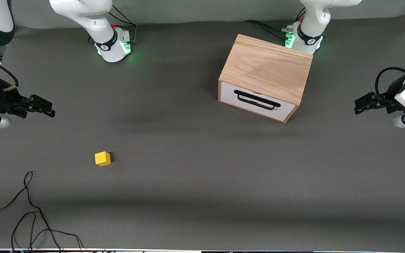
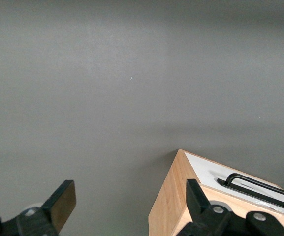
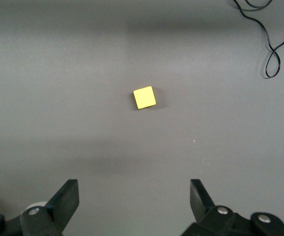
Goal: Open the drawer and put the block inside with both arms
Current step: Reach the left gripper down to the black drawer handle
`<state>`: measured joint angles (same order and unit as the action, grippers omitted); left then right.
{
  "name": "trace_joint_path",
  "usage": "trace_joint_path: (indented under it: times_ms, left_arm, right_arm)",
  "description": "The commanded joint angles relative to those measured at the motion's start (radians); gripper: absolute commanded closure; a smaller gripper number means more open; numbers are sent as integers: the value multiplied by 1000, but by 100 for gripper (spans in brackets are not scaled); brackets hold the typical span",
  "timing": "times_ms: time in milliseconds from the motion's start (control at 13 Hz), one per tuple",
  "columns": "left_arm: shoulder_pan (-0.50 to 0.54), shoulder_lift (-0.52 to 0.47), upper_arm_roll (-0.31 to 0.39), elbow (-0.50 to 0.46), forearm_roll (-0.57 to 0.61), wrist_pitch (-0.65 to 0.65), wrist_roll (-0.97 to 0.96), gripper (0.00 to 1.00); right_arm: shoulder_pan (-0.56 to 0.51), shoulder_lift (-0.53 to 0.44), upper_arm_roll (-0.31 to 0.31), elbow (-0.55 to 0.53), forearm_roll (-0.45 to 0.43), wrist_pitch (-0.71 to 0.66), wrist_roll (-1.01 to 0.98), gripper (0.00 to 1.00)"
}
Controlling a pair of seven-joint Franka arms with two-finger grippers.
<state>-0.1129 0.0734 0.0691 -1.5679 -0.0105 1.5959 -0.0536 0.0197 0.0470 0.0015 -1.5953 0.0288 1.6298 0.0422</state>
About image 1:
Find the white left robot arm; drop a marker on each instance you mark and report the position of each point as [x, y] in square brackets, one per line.
[311, 21]

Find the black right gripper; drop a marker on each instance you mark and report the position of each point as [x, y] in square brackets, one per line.
[6, 98]

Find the wooden drawer cabinet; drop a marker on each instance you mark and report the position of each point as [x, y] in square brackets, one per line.
[265, 66]

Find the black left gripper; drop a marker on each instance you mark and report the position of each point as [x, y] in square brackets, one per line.
[388, 98]

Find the yellow cube block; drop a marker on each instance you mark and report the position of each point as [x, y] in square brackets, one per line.
[102, 159]

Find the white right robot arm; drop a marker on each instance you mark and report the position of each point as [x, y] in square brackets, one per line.
[100, 17]

